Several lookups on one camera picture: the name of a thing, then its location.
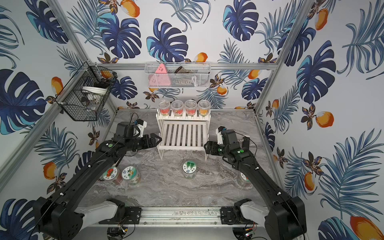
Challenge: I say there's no green lid seed jar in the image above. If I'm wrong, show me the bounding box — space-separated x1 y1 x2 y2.
183 161 197 179

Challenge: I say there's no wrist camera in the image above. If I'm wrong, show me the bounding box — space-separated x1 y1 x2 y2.
134 119 147 138
216 126 227 145

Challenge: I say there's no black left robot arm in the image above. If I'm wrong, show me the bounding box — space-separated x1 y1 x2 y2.
33 122 162 240

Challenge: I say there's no green white lid jar left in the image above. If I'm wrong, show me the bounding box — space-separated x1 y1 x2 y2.
122 166 141 186

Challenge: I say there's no red strawberry lid jar left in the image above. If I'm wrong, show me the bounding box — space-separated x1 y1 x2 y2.
103 167 123 186

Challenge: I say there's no aluminium front rail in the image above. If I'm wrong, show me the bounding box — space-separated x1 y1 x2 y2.
74 206 304 228

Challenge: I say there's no white mesh wall basket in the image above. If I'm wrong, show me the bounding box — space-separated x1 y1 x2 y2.
145 62 211 89

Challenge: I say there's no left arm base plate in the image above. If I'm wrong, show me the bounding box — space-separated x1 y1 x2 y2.
99 199 142 225

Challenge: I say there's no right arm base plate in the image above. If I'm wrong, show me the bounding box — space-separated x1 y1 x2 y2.
220 199 267 226

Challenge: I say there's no white slatted wooden shelf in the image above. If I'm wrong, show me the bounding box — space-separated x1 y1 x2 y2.
156 110 211 158

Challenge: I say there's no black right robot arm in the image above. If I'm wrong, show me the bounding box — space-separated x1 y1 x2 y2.
204 127 307 240

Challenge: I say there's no pink triangular packet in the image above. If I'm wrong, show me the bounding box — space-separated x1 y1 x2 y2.
149 64 171 88

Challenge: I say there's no clear seed container orange label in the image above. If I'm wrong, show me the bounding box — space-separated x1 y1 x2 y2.
198 100 211 117

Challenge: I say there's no red label lid jar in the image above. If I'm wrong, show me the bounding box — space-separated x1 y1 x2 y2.
237 172 253 189

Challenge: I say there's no clear seed container red label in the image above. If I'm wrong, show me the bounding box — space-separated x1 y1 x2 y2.
184 100 198 117

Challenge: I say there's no white bowl in wire basket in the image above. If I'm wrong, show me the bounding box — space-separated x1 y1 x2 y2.
82 87 107 95

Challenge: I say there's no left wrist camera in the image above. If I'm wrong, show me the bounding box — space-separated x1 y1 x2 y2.
134 119 147 138

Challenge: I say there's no black remote-like tool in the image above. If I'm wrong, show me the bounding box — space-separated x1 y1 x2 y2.
242 136 250 149

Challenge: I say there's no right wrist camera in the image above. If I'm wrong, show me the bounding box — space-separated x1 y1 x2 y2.
216 126 227 145

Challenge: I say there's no black wire basket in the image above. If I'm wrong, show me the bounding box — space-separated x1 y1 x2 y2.
55 62 117 122

